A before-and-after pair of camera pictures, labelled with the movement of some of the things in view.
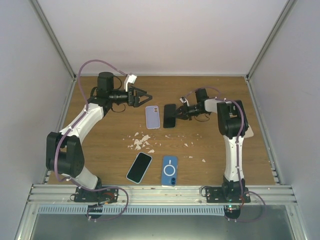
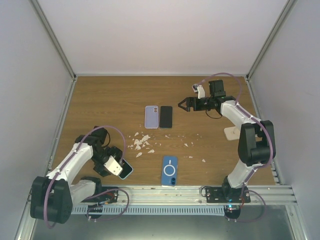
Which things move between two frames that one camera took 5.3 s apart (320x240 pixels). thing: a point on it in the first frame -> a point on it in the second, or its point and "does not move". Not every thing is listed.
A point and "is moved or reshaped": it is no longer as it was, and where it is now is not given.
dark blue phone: (169, 171) does not move
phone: (139, 168) -> (127, 169)
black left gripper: (133, 100) -> (115, 151)
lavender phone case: (152, 117) does not move
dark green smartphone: (169, 115) is moved or reshaped
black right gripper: (182, 117) -> (192, 100)
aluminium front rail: (63, 195) does not move
